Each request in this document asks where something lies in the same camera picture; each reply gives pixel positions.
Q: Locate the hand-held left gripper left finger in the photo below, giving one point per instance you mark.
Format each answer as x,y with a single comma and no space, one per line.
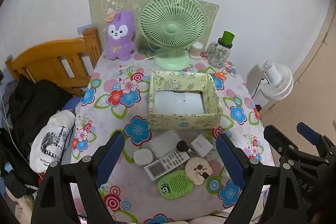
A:
110,158

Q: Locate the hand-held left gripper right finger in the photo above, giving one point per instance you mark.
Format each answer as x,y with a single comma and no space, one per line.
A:
231,161

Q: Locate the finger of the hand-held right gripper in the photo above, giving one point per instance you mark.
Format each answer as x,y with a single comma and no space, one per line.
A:
273,137
308,133

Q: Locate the white charger adapter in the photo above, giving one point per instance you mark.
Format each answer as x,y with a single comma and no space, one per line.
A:
202,146

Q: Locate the white round case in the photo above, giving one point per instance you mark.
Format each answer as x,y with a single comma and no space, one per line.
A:
143,157

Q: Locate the black car key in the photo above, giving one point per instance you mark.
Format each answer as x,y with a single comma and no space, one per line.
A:
181,145

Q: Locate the white square plastic case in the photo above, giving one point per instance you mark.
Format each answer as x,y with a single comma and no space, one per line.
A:
165,144

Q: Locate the green panda perforated case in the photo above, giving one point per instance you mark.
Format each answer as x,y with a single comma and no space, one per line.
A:
177,183

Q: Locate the yellow cartoon patterned box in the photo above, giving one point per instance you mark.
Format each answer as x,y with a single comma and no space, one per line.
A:
178,121

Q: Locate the small black object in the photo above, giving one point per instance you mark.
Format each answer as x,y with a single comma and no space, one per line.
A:
258,107

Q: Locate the beige cartoon compact mirror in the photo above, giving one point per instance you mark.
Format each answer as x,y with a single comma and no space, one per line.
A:
197,170

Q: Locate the floral tablecloth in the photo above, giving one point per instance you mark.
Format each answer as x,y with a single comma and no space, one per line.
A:
110,119

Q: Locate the white clip fan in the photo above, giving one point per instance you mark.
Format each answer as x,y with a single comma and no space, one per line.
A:
278,82

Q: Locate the white remote control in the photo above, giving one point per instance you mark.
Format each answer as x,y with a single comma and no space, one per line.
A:
168,162

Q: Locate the white printed bag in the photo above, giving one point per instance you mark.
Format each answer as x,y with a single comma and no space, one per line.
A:
55,129

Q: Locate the blue bedding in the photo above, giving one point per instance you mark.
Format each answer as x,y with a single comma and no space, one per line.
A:
71,104

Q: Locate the black clothing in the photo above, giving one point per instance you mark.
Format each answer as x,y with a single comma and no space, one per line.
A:
34,103

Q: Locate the glass mug jar green lid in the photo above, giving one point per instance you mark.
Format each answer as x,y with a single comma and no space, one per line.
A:
219,56

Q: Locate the cotton swab container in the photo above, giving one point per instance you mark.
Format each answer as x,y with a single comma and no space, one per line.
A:
196,50

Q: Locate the purple plush toy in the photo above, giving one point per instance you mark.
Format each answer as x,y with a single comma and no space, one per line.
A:
119,40

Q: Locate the wooden chair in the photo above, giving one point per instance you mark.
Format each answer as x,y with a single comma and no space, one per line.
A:
52,53

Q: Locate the blue patterned card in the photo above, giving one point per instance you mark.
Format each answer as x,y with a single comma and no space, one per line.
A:
84,29

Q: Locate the green desk fan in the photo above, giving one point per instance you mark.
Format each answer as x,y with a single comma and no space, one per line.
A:
170,29

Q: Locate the beige cartoon printed board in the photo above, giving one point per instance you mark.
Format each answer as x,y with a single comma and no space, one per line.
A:
128,3

